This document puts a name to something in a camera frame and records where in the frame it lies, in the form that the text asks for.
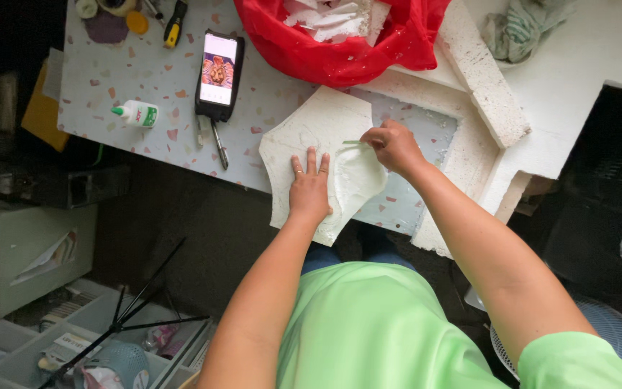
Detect black tripod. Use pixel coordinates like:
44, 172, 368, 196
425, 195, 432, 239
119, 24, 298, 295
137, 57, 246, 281
38, 237, 212, 389

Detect white carved foam piece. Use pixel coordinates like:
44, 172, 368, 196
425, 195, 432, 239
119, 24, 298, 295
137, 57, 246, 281
258, 85, 389, 247

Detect white foam scraps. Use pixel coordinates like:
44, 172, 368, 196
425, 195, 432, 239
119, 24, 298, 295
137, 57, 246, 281
282, 0, 393, 47

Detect person's right hand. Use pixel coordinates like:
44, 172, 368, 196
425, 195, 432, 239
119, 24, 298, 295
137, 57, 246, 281
360, 119, 427, 177

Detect black box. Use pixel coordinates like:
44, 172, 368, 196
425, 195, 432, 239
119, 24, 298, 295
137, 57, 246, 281
0, 164, 131, 210

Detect purple round disc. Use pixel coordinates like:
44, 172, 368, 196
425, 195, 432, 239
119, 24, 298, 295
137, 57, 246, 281
83, 11, 130, 45

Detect striped grey cloth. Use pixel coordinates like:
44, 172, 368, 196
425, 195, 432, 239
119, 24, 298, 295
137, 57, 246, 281
480, 0, 577, 65

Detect light green shirt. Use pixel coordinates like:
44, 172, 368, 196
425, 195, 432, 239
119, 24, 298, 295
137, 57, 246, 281
275, 261, 622, 389

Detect white glue bottle green cap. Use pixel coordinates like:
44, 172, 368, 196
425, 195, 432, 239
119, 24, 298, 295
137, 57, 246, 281
111, 100, 159, 129

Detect large white foam sheet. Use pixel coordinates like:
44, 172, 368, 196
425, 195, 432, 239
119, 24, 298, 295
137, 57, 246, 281
351, 0, 622, 259

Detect yellow and black screwdriver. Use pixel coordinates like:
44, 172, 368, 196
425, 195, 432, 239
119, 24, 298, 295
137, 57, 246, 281
163, 0, 189, 50

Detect black and silver pen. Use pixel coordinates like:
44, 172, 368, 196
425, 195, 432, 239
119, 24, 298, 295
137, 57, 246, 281
211, 119, 230, 171

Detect person's left hand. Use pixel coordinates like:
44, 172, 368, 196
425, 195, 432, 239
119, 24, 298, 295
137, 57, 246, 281
288, 146, 334, 223

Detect clear plastic storage bins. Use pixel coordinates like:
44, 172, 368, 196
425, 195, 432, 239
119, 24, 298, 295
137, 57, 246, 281
0, 278, 216, 389

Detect white electric fan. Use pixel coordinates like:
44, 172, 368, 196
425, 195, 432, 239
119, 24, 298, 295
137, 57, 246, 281
490, 295, 622, 385

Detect long white foam block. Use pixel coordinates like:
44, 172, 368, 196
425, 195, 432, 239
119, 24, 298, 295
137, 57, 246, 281
437, 0, 532, 150

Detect red plastic bag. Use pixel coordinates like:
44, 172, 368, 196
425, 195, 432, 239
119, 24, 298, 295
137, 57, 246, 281
233, 0, 452, 89

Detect pale green cabinet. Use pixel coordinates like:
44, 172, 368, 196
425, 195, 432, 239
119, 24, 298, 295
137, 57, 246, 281
0, 202, 99, 319

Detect blue jeans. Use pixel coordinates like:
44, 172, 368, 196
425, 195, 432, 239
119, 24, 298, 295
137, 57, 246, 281
300, 224, 418, 276

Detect yellow envelope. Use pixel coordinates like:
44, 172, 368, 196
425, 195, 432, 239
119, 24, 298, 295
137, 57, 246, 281
21, 58, 72, 153

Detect black smartphone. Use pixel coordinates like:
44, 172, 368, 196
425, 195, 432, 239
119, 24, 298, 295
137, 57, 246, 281
195, 30, 246, 123

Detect orange round lid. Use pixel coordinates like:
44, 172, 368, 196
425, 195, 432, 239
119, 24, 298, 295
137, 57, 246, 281
126, 11, 150, 35

